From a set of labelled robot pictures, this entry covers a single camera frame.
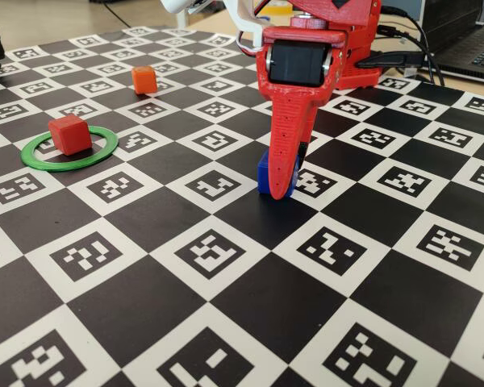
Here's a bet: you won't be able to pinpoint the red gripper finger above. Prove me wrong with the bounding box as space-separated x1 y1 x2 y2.
297 140 310 171

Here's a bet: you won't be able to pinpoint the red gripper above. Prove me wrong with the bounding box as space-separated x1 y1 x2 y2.
255 15 372 200

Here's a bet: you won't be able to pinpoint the blue cube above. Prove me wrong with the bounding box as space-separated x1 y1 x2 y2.
257 155 300 195

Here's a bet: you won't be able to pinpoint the orange cube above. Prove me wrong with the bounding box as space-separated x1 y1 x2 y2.
131 65 158 95

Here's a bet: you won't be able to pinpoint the red cube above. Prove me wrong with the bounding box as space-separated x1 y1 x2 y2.
48 114 93 156

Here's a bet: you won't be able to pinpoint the red robot base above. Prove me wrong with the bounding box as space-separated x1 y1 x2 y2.
333 40 382 90

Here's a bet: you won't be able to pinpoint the black white checkerboard marker mat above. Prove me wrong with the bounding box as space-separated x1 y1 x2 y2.
0 26 484 387

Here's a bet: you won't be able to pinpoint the black laptop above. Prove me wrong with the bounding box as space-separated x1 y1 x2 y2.
421 0 484 77

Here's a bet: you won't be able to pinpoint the red white servo wires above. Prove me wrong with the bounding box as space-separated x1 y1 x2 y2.
236 27 267 56

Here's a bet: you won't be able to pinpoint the black plug cable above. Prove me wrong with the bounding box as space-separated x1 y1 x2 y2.
357 50 436 81

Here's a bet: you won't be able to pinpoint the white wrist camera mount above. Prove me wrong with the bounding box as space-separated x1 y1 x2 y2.
161 0 266 48

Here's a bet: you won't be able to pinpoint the black looping cable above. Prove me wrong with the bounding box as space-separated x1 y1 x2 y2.
381 6 447 86

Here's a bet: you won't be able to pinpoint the green ring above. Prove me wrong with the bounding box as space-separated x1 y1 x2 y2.
19 125 119 173

